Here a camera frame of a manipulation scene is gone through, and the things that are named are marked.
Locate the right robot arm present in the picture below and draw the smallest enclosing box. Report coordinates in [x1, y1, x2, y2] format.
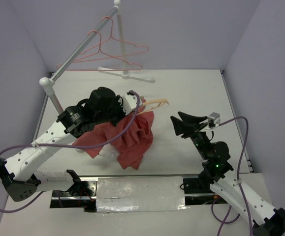
[170, 112, 285, 236]

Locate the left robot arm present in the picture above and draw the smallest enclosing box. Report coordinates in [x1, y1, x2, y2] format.
[0, 87, 142, 202]

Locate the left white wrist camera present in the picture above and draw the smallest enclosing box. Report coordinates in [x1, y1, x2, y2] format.
[120, 94, 143, 116]

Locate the purple cable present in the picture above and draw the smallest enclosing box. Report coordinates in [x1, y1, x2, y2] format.
[210, 116, 253, 236]
[0, 90, 141, 213]

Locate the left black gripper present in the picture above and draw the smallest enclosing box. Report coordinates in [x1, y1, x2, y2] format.
[95, 95, 133, 127]

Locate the white garment rack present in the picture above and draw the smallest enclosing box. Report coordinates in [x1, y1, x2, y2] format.
[38, 0, 155, 154]

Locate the pink wire hanger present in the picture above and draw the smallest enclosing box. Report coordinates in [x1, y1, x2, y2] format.
[56, 30, 143, 72]
[100, 15, 149, 58]

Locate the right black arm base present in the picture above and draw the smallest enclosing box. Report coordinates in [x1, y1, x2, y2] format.
[179, 177, 213, 195]

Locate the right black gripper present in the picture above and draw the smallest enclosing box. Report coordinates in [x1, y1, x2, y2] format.
[169, 111, 209, 159]

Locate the pink wire hanger far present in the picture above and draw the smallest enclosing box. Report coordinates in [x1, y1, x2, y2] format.
[100, 15, 149, 58]

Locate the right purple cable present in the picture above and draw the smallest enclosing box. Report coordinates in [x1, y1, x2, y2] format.
[210, 116, 253, 236]

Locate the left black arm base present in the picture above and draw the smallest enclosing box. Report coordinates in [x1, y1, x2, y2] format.
[50, 170, 98, 213]

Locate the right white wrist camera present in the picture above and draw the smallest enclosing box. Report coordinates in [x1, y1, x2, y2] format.
[206, 112, 221, 130]

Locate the pink wire hanger near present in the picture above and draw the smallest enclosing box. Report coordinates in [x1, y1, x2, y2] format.
[56, 30, 143, 72]

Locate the silver foil tape panel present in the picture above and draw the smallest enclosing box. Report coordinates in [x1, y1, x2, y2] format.
[96, 177, 186, 212]

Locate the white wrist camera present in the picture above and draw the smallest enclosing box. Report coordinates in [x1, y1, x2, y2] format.
[206, 112, 221, 130]
[120, 94, 143, 116]

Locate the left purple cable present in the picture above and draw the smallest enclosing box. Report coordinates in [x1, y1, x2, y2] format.
[0, 90, 141, 213]

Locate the red t shirt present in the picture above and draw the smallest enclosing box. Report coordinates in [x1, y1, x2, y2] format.
[73, 106, 154, 170]

